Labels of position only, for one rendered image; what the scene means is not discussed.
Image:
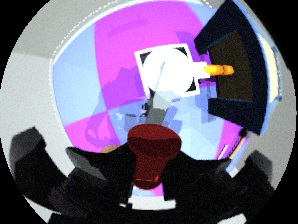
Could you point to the mallet with grey head and wooden handle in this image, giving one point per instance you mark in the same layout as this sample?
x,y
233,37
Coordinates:
x,y
244,134

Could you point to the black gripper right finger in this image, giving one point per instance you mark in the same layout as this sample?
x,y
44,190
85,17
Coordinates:
x,y
183,171

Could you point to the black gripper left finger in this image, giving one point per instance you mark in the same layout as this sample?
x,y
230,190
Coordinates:
x,y
116,166

